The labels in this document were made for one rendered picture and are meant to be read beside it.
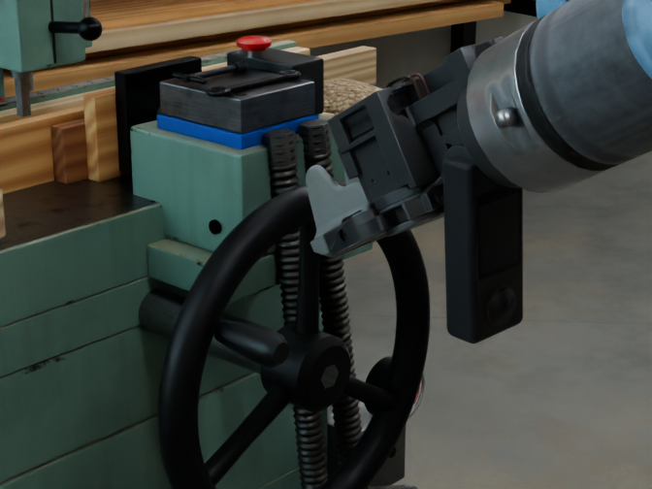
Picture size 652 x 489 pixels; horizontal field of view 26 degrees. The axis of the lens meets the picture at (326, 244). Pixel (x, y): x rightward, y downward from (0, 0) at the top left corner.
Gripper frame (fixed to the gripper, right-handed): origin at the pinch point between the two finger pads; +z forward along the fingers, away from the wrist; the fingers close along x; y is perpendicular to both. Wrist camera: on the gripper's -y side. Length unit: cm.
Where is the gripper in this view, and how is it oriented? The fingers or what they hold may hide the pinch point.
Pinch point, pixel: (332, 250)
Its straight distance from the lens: 95.4
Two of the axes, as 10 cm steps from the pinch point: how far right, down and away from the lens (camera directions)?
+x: -7.3, 2.6, -6.3
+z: -5.7, 2.7, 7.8
